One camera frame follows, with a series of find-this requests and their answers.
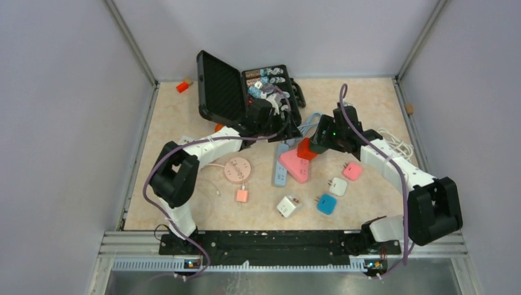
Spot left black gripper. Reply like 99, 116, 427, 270
256, 109, 302, 143

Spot red cube plug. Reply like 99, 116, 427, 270
297, 137, 318, 161

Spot pink triangular power socket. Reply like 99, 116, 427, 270
278, 149, 310, 184

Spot pink charger plug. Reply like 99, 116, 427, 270
342, 162, 363, 181

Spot light blue power strip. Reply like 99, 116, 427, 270
272, 143, 289, 187

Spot white charger plug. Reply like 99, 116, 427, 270
328, 177, 348, 197

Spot round pink power socket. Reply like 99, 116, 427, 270
224, 157, 252, 184

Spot blue charger plug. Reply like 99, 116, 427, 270
315, 194, 337, 215

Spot white cartoon plug adapter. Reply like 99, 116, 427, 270
276, 195, 302, 218

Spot small salmon charger plug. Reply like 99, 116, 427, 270
235, 184, 249, 204

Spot dark green cube plug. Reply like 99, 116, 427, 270
309, 141, 328, 154

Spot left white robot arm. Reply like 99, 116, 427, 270
143, 92, 301, 254

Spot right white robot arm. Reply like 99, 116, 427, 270
310, 106, 463, 253

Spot orange tape dispenser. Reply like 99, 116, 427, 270
214, 124, 225, 132

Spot open black carrying case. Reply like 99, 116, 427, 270
197, 50, 305, 126

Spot white multi-hole adapter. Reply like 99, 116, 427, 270
179, 135, 194, 144

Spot red small block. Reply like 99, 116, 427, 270
176, 82, 190, 93

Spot light blue coiled cable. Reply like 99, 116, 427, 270
295, 112, 324, 140

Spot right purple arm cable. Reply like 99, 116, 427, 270
339, 83, 416, 281

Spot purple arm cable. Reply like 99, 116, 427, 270
142, 83, 293, 281
339, 83, 416, 281

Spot white coiled cable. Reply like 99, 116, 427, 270
378, 127, 414, 162

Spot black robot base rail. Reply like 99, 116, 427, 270
159, 230, 402, 267

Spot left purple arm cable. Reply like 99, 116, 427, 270
142, 83, 293, 281

